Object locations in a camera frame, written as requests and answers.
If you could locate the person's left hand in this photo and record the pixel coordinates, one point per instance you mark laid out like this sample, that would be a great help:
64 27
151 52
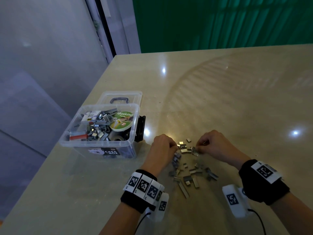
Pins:
159 153

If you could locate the person's right hand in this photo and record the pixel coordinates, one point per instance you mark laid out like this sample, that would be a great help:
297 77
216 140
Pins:
220 146

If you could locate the pile of metal staple strips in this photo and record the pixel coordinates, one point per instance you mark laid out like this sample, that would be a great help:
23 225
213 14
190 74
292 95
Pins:
190 166

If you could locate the small white staple box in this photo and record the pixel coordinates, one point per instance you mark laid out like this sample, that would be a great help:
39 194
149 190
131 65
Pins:
90 116

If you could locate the red stapler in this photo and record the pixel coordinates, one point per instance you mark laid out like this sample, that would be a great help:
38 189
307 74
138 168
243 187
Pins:
78 137

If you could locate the transparent storage box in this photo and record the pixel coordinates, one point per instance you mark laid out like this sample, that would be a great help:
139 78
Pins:
71 142

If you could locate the person's right forearm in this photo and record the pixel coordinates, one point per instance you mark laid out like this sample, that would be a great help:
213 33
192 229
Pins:
293 217

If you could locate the black marker wristband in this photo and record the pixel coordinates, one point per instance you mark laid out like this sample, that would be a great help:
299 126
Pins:
264 181
143 191

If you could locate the transparent box lid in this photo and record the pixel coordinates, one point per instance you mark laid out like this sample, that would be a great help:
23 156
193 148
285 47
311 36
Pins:
134 97

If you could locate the green curtain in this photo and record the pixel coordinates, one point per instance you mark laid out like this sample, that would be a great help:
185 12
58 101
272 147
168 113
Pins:
220 22

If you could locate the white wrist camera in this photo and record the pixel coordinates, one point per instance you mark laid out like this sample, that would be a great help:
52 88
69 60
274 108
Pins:
234 200
159 208

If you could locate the black window post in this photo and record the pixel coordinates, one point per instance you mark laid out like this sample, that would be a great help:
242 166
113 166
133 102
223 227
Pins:
106 24

